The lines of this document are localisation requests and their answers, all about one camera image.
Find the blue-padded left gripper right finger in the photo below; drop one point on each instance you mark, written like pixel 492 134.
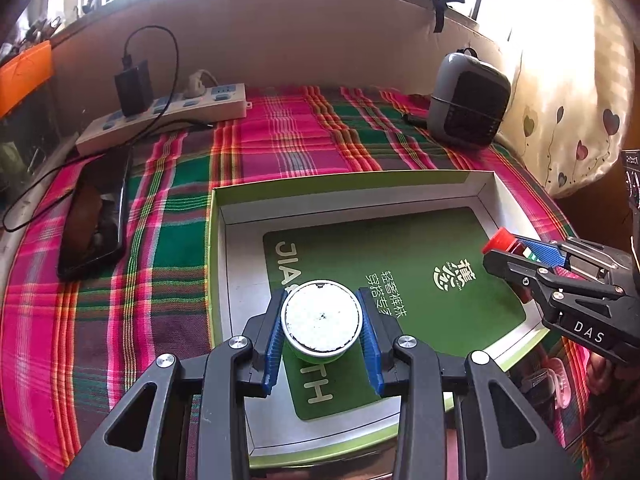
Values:
pixel 377 338

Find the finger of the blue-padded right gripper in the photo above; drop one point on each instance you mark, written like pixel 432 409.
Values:
pixel 529 279
pixel 547 253

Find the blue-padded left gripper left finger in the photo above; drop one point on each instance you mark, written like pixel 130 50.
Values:
pixel 259 374

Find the red cap brown bottle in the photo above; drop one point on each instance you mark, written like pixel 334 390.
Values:
pixel 504 241

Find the white and green spool container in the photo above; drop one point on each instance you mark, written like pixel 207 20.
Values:
pixel 321 320

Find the green and white cardboard tray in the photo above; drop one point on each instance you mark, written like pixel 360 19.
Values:
pixel 414 238

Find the heart pattern curtain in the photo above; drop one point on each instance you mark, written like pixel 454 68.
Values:
pixel 571 64

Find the grey portable fan heater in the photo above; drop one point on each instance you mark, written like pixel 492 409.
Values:
pixel 468 102

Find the plaid pink green tablecloth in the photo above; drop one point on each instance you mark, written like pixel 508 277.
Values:
pixel 69 351

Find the black smartphone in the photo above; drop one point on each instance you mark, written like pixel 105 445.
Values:
pixel 94 233

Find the white power strip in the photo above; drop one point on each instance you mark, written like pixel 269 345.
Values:
pixel 217 104

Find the white plug in strip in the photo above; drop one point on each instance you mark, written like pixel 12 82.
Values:
pixel 196 84

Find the black charger adapter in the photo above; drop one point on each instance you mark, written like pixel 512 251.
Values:
pixel 134 88

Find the orange storage box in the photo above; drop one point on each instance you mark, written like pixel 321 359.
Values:
pixel 24 74

